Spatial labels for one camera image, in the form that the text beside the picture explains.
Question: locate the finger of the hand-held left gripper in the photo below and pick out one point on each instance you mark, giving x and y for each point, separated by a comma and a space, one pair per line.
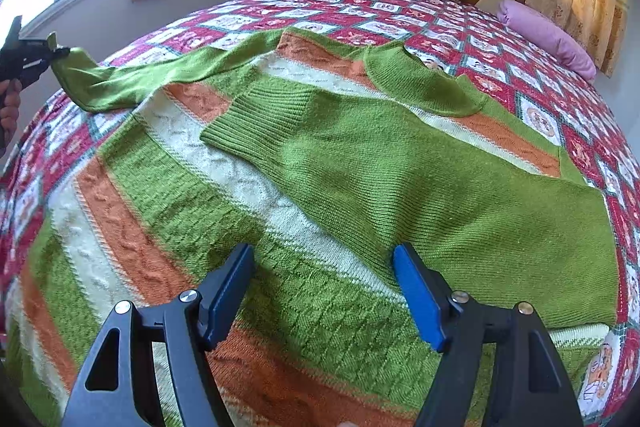
50, 42
52, 57

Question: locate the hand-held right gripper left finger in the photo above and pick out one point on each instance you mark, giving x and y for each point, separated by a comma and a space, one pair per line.
227, 292

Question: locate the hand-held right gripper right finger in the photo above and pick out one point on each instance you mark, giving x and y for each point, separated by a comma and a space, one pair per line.
417, 292

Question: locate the green striped knit sweater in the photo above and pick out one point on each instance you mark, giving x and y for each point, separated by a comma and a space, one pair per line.
380, 177

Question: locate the person's left hand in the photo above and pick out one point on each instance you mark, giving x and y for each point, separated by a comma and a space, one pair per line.
7, 109

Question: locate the purple pillow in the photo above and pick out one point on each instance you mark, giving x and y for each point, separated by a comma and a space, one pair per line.
555, 37

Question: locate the red printed bear blanket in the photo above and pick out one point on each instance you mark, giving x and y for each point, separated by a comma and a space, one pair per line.
350, 7

